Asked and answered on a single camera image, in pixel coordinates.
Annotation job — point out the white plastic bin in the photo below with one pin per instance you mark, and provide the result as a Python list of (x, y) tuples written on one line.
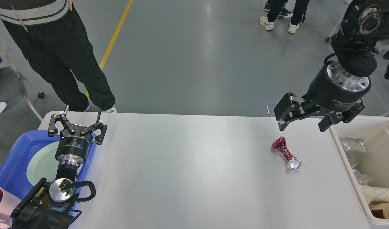
[(374, 132)]

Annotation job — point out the left floor plate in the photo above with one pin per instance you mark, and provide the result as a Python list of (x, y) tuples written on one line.
[(270, 109)]

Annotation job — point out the person in black trousers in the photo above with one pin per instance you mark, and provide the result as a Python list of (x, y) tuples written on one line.
[(277, 8)]

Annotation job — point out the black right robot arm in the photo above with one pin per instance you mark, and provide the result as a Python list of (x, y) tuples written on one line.
[(364, 31)]

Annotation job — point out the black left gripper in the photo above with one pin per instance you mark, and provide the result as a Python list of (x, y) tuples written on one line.
[(73, 148)]

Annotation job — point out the pink ribbed mug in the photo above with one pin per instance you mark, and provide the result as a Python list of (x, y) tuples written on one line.
[(8, 202)]

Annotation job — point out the person with dark sneakers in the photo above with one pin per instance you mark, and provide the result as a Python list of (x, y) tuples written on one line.
[(284, 13)]

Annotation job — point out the brown paper bag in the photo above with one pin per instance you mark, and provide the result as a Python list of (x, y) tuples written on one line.
[(380, 209)]

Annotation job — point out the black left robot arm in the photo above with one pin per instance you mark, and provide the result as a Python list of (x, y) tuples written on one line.
[(49, 205)]

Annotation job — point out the green plate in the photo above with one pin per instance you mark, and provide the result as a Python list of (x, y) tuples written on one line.
[(43, 165)]

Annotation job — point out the white paper cup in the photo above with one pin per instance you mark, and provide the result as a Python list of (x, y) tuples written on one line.
[(375, 194)]

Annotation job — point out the blue plastic tray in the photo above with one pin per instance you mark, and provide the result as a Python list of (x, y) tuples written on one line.
[(13, 171)]

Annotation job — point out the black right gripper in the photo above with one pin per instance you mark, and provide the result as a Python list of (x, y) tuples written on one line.
[(333, 89)]

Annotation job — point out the red snack wrapper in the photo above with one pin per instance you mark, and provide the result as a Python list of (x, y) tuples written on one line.
[(292, 163)]

